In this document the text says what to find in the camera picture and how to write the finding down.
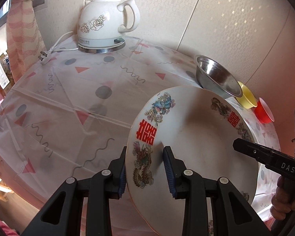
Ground red plastic bowl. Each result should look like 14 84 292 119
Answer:
254 98 275 124

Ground yellow plastic bowl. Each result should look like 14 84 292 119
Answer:
235 81 257 109

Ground large white dragon plate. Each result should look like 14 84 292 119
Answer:
125 86 258 235

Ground stainless steel bowl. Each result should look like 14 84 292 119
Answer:
195 55 242 99

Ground person's right hand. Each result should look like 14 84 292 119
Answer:
270 176 295 220

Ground patterned white tablecloth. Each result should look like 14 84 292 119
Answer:
0 35 282 236

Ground pink striped curtain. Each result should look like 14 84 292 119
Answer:
6 0 46 82

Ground white ceramic electric kettle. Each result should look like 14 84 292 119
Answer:
77 0 141 54

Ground white kettle power cord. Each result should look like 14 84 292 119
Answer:
38 0 89 66

